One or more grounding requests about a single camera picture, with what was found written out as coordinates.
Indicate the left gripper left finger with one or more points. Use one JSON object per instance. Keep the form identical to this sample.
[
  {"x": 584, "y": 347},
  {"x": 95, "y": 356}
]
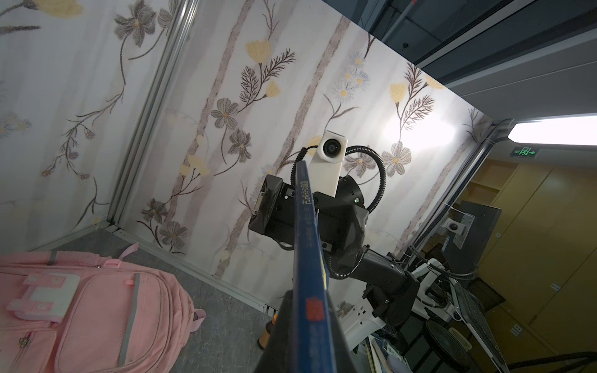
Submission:
[{"x": 277, "y": 356}]

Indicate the green exit sign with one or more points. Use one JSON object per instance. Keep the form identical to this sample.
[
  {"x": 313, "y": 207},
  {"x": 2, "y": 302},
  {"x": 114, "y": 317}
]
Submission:
[{"x": 524, "y": 152}]

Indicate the brown bottle orange cap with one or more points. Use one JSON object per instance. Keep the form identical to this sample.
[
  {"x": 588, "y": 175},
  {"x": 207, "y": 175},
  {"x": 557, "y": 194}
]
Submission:
[{"x": 266, "y": 333}]

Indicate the equipment cart with wheels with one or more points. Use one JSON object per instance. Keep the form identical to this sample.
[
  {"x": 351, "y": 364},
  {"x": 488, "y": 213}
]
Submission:
[{"x": 448, "y": 298}]

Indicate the ceiling light panel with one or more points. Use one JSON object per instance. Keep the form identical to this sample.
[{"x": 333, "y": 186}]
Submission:
[{"x": 572, "y": 131}]

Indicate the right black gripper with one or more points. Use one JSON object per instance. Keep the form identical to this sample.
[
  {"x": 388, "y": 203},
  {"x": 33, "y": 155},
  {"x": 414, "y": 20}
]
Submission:
[{"x": 341, "y": 218}]

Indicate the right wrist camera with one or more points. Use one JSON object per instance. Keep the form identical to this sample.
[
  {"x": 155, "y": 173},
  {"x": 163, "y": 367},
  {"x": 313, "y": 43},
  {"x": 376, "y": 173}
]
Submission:
[{"x": 325, "y": 166}]

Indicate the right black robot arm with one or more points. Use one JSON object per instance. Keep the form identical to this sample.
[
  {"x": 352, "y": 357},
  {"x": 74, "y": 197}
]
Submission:
[{"x": 391, "y": 289}]

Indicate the pink backpack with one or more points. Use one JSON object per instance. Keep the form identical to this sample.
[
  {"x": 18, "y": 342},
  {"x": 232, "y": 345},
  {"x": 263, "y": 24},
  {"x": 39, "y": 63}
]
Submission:
[{"x": 81, "y": 312}]

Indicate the blue book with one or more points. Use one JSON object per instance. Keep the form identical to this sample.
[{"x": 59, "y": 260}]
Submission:
[{"x": 312, "y": 347}]

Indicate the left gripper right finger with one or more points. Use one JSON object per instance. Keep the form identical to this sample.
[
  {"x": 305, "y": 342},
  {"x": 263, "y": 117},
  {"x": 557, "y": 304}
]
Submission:
[{"x": 340, "y": 355}]

